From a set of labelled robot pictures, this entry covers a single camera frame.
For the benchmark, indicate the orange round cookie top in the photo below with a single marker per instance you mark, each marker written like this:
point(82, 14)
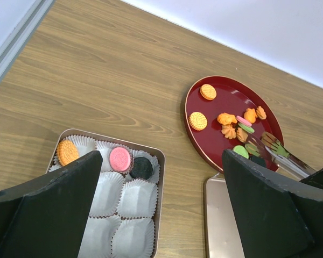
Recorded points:
point(208, 92)

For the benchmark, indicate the pink round cookie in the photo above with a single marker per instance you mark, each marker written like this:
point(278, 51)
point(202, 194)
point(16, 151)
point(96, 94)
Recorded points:
point(120, 159)

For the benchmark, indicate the pink metal tin lid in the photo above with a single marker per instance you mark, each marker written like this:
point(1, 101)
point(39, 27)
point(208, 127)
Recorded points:
point(221, 233)

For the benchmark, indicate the black cookie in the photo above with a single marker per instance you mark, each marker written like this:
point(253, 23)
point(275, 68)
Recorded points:
point(142, 168)

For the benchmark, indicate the orange scalloped cookie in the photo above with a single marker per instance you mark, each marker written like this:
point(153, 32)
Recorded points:
point(261, 113)

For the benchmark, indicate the orange flower cookie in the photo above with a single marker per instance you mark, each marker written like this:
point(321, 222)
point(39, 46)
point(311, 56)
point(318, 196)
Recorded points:
point(250, 115)

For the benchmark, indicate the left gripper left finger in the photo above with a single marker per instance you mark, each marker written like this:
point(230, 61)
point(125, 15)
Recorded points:
point(47, 216)

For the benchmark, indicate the orange round cookie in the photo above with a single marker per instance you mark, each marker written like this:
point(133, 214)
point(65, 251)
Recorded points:
point(197, 121)
point(208, 92)

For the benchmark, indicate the red round tray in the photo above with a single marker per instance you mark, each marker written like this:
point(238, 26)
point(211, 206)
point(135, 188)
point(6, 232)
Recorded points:
point(220, 113)

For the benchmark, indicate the metal cookie tin box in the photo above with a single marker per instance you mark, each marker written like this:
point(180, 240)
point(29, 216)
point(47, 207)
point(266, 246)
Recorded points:
point(124, 220)

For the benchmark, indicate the green sandwich cookie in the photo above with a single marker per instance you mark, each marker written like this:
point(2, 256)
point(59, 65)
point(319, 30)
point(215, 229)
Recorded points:
point(241, 150)

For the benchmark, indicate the orange swirl cookie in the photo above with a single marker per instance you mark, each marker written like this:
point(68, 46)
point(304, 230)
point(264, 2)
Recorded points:
point(228, 131)

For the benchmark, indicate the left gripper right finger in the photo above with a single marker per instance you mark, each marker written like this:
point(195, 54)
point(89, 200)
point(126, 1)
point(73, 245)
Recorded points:
point(276, 216)

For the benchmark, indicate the pink green stacked cookies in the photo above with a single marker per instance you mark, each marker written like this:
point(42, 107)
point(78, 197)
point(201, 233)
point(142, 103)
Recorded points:
point(245, 125)

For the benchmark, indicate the orange star cookie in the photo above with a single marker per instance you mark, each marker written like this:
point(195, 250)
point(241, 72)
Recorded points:
point(226, 119)

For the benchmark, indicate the metal tongs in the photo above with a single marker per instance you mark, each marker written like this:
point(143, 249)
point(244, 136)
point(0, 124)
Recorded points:
point(271, 149)

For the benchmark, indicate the orange round cookie left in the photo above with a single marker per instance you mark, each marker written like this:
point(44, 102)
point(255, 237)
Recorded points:
point(197, 121)

